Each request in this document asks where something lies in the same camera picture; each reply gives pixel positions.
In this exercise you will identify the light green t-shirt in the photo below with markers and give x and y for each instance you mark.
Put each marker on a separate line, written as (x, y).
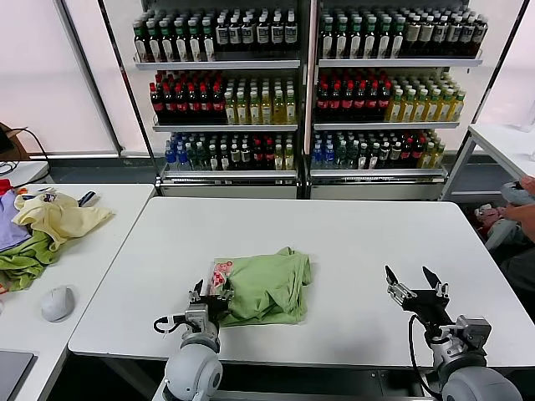
(267, 288)

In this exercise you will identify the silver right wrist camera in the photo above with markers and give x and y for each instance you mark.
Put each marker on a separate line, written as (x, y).
(472, 331)

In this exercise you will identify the blue water bottles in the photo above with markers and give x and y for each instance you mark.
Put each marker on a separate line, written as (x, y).
(175, 154)
(324, 154)

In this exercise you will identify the white metal table frame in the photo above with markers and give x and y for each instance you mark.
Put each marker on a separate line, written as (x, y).
(493, 142)

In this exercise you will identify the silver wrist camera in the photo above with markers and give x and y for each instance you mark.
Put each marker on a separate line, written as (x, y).
(196, 316)
(472, 331)

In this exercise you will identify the grey drinks shelf unit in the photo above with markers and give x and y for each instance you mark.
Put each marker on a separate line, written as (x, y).
(217, 64)
(397, 62)

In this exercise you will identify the white printed garment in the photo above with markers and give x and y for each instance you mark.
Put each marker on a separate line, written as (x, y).
(48, 195)

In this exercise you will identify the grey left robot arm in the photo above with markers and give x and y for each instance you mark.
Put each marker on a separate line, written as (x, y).
(192, 367)

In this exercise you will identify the cola bottles red caps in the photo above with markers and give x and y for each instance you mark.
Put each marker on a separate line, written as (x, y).
(353, 100)
(188, 100)

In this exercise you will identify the brown cardboard box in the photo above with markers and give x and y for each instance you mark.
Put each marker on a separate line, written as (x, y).
(10, 144)

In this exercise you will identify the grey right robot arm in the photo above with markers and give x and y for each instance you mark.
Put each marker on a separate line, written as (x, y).
(472, 376)

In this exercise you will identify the red garment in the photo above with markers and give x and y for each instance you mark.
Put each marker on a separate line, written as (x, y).
(4, 186)

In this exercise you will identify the grey computer mouse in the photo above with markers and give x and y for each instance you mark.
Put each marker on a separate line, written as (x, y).
(57, 303)

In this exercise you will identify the pale yellow garment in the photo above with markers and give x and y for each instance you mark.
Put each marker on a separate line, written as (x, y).
(67, 219)

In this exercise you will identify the yellow tea bottles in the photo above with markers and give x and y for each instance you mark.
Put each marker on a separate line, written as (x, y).
(261, 106)
(426, 104)

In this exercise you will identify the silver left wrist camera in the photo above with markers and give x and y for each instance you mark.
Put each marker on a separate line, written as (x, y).
(196, 316)

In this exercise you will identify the grey laptop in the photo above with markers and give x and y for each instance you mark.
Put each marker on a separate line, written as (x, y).
(14, 374)

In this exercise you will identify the dark bottles green caps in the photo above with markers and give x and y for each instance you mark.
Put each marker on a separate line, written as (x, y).
(361, 39)
(173, 42)

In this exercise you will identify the small red cap bottles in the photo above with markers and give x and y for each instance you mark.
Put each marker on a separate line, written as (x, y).
(411, 150)
(263, 152)

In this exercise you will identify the mixed small dark bottles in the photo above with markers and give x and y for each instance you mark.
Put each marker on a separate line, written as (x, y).
(219, 154)
(368, 152)

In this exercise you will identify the dark bottles white labels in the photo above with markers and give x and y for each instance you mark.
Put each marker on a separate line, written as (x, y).
(257, 35)

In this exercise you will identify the olive green garment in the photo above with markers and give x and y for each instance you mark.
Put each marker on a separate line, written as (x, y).
(21, 265)

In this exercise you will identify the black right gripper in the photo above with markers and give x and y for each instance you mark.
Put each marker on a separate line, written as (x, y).
(430, 309)

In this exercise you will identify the blue white striped item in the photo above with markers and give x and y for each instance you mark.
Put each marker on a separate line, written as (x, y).
(88, 198)

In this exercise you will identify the grey handheld controller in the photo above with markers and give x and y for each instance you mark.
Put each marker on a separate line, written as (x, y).
(512, 193)

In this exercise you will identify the dark window frame bar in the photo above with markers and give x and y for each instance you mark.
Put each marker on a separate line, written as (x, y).
(92, 75)

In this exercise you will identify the dark bottles beige labels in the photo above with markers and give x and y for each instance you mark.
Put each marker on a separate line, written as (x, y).
(445, 35)

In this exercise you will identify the purple garment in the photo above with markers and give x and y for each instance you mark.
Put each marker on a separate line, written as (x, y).
(10, 227)

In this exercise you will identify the small yellow drink bottles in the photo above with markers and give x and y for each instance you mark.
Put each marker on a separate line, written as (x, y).
(284, 154)
(432, 154)

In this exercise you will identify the red pink toy pile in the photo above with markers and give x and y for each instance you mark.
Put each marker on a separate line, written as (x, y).
(489, 215)

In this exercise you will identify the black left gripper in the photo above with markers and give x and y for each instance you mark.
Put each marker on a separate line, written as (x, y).
(218, 307)

